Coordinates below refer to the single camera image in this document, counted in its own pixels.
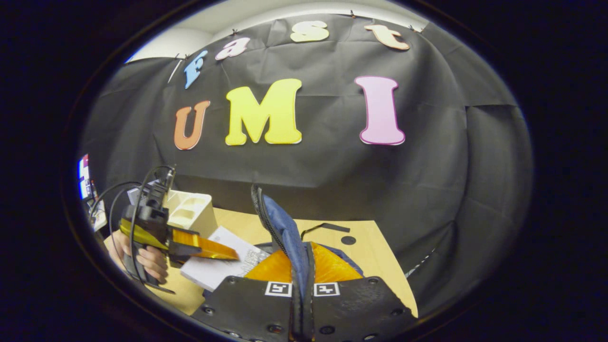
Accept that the white book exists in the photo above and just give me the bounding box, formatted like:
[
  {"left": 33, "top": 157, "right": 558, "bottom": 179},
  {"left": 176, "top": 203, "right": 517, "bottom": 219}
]
[{"left": 180, "top": 226, "right": 271, "bottom": 291}]

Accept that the computer screen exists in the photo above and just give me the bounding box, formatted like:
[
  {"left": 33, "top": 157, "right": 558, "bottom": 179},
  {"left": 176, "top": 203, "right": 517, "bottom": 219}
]
[{"left": 77, "top": 153, "right": 94, "bottom": 200}]

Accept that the blue schoolbag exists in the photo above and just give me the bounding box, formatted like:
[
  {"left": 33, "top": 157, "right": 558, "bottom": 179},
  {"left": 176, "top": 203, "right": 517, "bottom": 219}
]
[{"left": 251, "top": 184, "right": 364, "bottom": 342}]

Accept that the black cable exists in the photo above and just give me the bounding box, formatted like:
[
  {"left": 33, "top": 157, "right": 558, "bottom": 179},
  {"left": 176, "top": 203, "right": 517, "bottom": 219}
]
[{"left": 89, "top": 164, "right": 177, "bottom": 285}]

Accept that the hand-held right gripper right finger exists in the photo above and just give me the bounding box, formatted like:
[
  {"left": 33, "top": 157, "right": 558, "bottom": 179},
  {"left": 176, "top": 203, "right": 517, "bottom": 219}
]
[{"left": 304, "top": 241, "right": 418, "bottom": 342}]

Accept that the white plastic bookshelf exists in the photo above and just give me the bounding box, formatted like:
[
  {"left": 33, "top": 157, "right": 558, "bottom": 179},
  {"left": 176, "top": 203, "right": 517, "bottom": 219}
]
[{"left": 164, "top": 190, "right": 218, "bottom": 238}]

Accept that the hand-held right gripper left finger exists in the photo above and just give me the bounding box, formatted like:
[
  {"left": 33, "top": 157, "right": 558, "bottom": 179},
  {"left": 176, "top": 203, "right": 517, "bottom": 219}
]
[{"left": 192, "top": 241, "right": 302, "bottom": 342}]

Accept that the thin white rod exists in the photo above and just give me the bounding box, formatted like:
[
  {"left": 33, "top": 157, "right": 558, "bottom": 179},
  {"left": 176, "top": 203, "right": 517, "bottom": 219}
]
[{"left": 167, "top": 58, "right": 183, "bottom": 85}]

